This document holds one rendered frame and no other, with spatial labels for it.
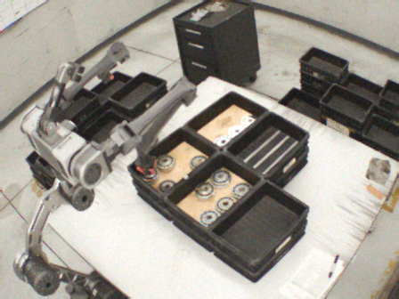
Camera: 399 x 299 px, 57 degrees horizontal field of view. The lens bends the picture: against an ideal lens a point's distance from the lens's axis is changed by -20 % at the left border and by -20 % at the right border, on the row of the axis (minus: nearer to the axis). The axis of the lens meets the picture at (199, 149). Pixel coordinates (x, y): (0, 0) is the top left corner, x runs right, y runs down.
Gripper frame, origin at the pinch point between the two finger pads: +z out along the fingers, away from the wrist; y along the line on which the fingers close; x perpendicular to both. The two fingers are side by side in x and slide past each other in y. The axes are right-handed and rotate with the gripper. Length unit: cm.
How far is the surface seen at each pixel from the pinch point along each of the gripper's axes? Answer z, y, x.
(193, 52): 35, 9, -165
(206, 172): -1.5, -30.1, -0.1
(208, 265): 17, -36, 45
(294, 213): 4, -76, 21
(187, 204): 3.9, -22.6, 16.3
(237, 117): 5, -41, -47
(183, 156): 4.3, -15.0, -16.0
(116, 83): 51, 79, -147
